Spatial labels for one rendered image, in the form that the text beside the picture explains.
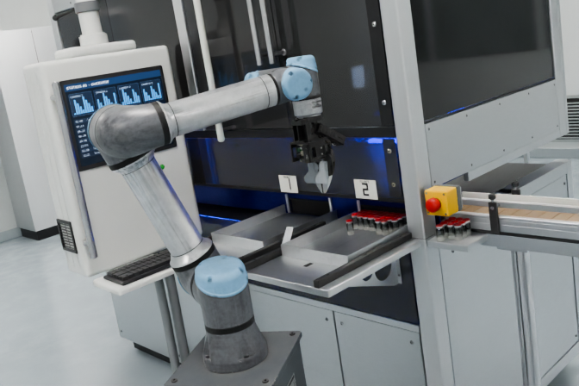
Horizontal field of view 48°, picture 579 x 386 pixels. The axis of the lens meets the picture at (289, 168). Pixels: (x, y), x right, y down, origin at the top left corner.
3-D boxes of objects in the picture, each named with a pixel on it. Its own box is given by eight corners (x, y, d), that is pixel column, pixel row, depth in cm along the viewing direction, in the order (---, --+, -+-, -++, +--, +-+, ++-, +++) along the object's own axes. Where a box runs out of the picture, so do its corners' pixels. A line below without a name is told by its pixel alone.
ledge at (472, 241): (453, 232, 193) (453, 226, 193) (493, 236, 184) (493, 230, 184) (427, 246, 184) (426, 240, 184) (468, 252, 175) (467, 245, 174)
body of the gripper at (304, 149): (292, 164, 169) (285, 119, 167) (314, 157, 175) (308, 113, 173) (313, 165, 164) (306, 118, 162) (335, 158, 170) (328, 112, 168)
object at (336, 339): (258, 285, 416) (236, 152, 400) (586, 365, 267) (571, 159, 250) (122, 351, 350) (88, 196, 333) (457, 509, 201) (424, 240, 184)
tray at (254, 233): (285, 213, 237) (283, 204, 237) (338, 219, 219) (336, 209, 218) (212, 242, 215) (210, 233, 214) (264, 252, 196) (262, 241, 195)
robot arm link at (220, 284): (213, 334, 142) (202, 277, 139) (195, 315, 154) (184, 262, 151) (262, 317, 147) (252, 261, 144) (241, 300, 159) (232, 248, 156)
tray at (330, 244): (356, 221, 213) (354, 211, 212) (421, 229, 194) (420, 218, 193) (282, 255, 190) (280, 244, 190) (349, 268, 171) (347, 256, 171)
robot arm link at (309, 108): (305, 97, 172) (328, 96, 166) (308, 114, 173) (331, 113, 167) (286, 102, 167) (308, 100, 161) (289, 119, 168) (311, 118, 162)
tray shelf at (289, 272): (277, 217, 241) (276, 212, 241) (437, 237, 191) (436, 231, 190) (171, 259, 210) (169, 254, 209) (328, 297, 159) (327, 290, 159)
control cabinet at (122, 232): (179, 230, 269) (142, 40, 254) (206, 235, 254) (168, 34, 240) (64, 271, 236) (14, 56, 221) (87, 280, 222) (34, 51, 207)
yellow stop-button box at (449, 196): (440, 208, 186) (438, 183, 184) (463, 209, 180) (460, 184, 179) (426, 215, 181) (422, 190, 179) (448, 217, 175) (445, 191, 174)
